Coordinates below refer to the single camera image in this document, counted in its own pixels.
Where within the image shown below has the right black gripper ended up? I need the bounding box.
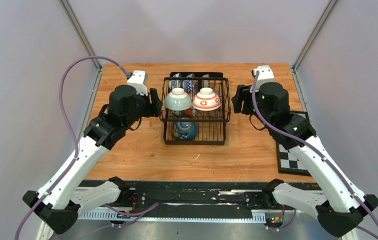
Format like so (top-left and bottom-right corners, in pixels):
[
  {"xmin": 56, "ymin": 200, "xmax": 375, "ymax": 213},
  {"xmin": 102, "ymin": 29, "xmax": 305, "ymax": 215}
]
[{"xmin": 231, "ymin": 84, "xmax": 272, "ymax": 130}]

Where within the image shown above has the celadon bowl black rim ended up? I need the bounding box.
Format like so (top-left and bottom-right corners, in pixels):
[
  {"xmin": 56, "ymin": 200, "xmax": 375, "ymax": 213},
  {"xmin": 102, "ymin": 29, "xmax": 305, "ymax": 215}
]
[{"xmin": 165, "ymin": 87, "xmax": 192, "ymax": 111}]

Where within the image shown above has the red rimmed bowl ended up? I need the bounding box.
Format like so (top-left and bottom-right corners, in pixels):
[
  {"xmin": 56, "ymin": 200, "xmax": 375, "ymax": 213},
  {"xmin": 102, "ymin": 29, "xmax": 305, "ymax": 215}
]
[{"xmin": 192, "ymin": 87, "xmax": 221, "ymax": 112}]

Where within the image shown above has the red white patterned bowl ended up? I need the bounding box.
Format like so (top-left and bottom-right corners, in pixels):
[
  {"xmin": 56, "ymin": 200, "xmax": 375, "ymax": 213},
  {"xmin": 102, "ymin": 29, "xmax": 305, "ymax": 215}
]
[{"xmin": 183, "ymin": 73, "xmax": 194, "ymax": 98}]

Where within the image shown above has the blue floral glazed bowl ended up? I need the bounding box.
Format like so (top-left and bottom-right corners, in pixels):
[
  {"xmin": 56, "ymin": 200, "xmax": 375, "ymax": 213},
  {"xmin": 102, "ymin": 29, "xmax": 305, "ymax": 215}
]
[{"xmin": 172, "ymin": 118, "xmax": 198, "ymax": 141}]

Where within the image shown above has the black wire dish rack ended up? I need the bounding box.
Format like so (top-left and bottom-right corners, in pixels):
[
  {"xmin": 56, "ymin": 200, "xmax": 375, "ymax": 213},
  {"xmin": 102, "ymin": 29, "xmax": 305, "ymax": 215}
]
[{"xmin": 160, "ymin": 71, "xmax": 231, "ymax": 146}]

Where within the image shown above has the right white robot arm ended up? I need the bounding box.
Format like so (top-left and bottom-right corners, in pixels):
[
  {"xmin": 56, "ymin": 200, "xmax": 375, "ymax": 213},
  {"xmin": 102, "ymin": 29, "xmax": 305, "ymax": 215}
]
[{"xmin": 231, "ymin": 82, "xmax": 378, "ymax": 238}]

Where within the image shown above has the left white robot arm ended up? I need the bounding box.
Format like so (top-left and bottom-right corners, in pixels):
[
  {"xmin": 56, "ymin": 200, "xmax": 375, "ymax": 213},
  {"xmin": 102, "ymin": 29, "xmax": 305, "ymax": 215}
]
[{"xmin": 23, "ymin": 85, "xmax": 163, "ymax": 235}]

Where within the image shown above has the black white checkerboard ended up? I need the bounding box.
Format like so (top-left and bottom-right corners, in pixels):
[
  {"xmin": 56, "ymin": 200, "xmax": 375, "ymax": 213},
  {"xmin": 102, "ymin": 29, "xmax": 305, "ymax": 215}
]
[{"xmin": 277, "ymin": 110, "xmax": 312, "ymax": 177}]

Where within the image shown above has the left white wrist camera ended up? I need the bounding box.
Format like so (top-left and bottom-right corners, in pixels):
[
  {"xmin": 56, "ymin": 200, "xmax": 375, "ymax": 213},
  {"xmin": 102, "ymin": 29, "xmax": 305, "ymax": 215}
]
[{"xmin": 127, "ymin": 70, "xmax": 148, "ymax": 96}]

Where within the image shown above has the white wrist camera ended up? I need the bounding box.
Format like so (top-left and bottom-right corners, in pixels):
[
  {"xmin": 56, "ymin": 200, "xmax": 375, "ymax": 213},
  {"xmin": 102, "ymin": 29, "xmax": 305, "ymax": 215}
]
[
  {"xmin": 127, "ymin": 70, "xmax": 148, "ymax": 96},
  {"xmin": 250, "ymin": 65, "xmax": 274, "ymax": 93}
]

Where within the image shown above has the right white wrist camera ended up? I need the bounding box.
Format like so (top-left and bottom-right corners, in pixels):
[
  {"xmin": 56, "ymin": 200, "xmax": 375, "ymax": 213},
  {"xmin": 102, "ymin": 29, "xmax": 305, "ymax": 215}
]
[{"xmin": 250, "ymin": 65, "xmax": 274, "ymax": 93}]

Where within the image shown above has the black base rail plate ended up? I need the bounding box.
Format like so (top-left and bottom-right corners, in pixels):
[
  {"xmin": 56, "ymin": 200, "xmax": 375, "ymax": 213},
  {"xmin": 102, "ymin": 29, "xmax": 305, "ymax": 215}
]
[{"xmin": 79, "ymin": 180, "xmax": 322, "ymax": 220}]

